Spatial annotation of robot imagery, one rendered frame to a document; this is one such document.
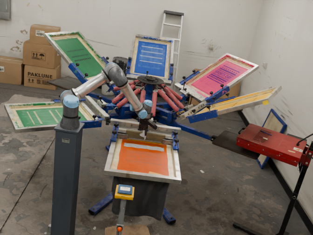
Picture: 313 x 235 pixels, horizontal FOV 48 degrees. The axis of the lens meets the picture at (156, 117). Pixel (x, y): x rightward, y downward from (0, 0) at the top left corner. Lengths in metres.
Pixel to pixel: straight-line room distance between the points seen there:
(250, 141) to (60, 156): 1.69
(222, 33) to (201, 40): 0.42
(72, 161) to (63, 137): 0.21
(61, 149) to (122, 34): 4.56
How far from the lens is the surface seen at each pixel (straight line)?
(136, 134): 3.17
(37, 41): 6.98
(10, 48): 7.68
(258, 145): 3.35
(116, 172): 2.67
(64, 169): 2.92
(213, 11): 7.12
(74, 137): 2.76
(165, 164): 2.93
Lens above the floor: 2.39
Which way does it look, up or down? 22 degrees down
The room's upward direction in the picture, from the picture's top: 9 degrees clockwise
